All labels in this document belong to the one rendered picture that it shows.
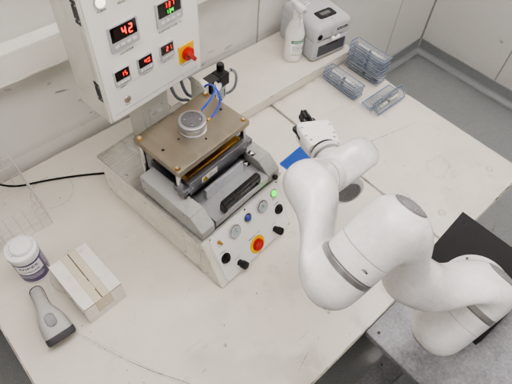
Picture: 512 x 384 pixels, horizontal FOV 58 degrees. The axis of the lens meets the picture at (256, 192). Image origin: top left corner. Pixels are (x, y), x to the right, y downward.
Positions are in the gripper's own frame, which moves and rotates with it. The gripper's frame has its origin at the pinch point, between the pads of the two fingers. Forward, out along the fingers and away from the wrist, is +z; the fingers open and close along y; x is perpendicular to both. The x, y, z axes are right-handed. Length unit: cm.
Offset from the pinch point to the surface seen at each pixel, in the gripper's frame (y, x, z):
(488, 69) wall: -185, 69, 119
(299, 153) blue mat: -9.9, 31.7, 20.0
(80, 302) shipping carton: 69, 34, -25
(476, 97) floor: -177, 85, 111
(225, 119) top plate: 22.8, -0.2, 3.0
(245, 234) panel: 20.4, 28.7, -16.0
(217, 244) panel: 30.0, 25.8, -20.3
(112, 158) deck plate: 56, 18, 14
